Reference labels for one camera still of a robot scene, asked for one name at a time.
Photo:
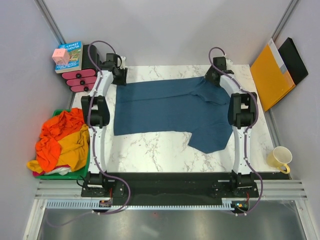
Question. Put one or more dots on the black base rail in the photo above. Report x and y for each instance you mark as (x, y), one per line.
(150, 188)

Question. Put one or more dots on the green plastic bin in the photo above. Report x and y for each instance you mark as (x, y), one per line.
(71, 175)

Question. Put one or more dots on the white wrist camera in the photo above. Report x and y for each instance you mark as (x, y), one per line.
(121, 62)
(229, 64)

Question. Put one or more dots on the white red t shirt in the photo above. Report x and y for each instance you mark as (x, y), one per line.
(61, 170)

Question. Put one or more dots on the pink cube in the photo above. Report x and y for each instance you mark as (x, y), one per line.
(61, 56)

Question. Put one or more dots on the yellow t shirt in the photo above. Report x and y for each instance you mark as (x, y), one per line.
(70, 152)

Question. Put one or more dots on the blue t shirt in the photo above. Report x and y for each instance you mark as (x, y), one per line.
(191, 105)

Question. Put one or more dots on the yellow mug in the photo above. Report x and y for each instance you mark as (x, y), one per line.
(279, 158)

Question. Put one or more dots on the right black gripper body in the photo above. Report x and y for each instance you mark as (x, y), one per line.
(208, 75)

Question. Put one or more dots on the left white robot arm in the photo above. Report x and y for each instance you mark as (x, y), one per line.
(95, 109)

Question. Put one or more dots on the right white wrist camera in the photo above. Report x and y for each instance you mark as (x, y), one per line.
(229, 64)

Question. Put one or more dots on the white slotted cable duct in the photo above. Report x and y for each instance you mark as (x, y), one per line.
(95, 204)

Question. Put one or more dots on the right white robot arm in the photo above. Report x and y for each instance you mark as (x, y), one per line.
(242, 111)

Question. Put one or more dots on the orange t shirt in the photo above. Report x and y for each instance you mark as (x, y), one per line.
(63, 124)

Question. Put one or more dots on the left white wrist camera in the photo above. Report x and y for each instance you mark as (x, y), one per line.
(121, 62)

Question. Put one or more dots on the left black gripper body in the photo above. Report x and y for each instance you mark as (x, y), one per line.
(121, 79)

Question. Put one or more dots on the pink black drawer unit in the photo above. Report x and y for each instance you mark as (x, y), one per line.
(82, 80)

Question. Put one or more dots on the black folder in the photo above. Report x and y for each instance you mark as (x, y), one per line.
(293, 61)

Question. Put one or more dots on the orange folder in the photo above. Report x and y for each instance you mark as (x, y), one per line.
(271, 76)

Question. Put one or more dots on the blue storey treehouse book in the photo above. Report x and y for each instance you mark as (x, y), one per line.
(75, 51)

